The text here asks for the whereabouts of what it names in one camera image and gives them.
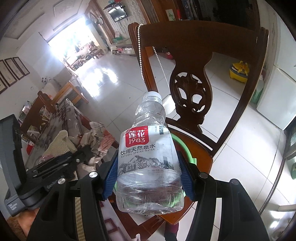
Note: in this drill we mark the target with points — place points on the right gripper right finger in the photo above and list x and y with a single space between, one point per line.
239 220

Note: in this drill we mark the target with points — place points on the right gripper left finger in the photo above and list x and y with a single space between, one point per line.
56 219

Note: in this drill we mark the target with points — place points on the newspaper trash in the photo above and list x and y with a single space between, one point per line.
98 139

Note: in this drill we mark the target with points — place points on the clear plastic water bottle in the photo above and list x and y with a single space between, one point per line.
148 173

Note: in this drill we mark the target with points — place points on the green rimmed trash bin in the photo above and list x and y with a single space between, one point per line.
185 148

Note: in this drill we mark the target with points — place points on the grey patterned table cover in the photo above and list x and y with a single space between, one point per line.
67 117

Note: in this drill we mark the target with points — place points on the wooden sofa bench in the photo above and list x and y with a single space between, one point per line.
34 118

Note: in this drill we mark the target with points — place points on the dark wooden carved chair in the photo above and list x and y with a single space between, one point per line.
192 44

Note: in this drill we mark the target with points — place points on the yellow toy potty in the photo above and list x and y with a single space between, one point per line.
239 71

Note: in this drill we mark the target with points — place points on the framed wall pictures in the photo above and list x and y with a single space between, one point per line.
11 71

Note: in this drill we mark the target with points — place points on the wall mounted television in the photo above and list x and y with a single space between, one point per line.
116 11

